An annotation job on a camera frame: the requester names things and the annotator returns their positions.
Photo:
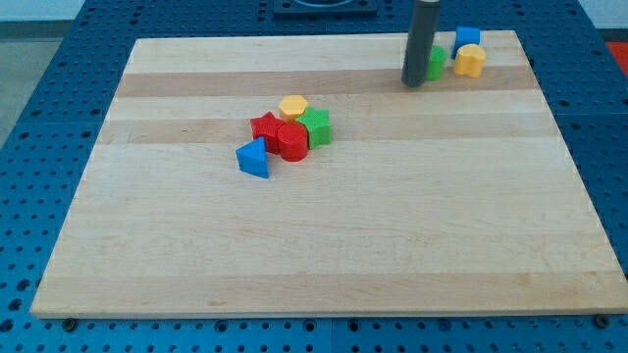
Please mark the green star block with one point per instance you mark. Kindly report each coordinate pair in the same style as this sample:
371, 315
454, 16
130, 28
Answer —
318, 126

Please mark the red star block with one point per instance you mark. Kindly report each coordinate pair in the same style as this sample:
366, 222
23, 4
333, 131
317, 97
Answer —
267, 126

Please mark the red cylinder block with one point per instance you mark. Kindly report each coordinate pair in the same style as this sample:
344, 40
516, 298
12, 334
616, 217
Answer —
292, 142

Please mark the blue triangle block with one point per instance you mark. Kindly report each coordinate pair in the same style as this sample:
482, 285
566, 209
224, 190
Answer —
252, 158

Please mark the yellow hexagon block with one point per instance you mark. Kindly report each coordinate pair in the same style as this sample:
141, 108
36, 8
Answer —
292, 107

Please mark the wooden board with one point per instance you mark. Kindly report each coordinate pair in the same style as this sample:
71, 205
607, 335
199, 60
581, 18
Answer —
456, 198

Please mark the green cylinder block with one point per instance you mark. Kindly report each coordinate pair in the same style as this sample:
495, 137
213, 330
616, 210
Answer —
436, 63

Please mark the yellow heart block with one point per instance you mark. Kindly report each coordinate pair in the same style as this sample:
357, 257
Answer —
470, 60

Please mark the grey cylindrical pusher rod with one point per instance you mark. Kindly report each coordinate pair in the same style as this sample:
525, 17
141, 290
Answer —
423, 24

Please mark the blue cube block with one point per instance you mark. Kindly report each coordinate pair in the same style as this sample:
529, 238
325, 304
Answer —
465, 35

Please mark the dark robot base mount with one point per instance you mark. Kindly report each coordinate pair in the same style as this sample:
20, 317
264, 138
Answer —
293, 8

